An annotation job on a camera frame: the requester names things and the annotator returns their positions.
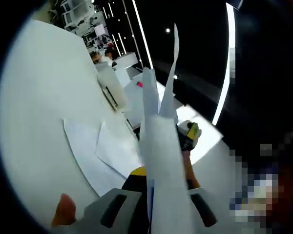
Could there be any white table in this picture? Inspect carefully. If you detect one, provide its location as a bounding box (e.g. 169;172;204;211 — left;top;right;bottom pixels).
0;19;235;221

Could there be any person's left hand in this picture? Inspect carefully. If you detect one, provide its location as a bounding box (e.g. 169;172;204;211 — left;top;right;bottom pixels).
51;194;77;229

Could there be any white desktop printer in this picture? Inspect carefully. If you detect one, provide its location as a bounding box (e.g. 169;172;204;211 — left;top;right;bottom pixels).
96;60;128;113

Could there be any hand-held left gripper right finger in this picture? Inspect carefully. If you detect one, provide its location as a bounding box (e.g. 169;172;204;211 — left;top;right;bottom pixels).
187;187;232;231

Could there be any long ceiling light strip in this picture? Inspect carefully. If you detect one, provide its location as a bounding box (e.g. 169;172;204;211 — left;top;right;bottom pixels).
131;0;152;69
211;2;236;125

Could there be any white printing paper sheet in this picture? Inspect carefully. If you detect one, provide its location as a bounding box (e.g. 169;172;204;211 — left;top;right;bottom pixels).
137;67;202;234
158;23;180;120

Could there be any pile of white printing papers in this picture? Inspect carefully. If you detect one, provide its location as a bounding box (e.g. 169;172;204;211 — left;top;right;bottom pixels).
62;118;144;197

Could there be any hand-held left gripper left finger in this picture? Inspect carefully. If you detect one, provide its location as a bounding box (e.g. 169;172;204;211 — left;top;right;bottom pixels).
75;166;151;232

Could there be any white mesh office chair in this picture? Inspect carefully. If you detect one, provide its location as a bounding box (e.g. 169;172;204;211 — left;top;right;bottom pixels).
61;0;96;33

